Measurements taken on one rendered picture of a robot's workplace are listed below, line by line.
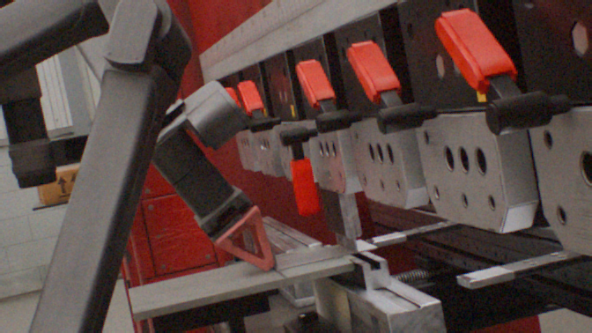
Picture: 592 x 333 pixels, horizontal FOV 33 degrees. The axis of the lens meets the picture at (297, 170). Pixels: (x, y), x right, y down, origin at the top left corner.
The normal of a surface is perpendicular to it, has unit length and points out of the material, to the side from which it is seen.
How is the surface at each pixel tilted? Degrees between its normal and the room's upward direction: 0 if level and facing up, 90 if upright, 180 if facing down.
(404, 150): 90
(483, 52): 39
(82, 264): 69
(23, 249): 90
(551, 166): 90
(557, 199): 90
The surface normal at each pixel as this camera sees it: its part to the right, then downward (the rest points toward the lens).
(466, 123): -0.96, 0.20
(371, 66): -0.02, -0.73
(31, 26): -0.13, -0.23
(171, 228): 0.20, 0.04
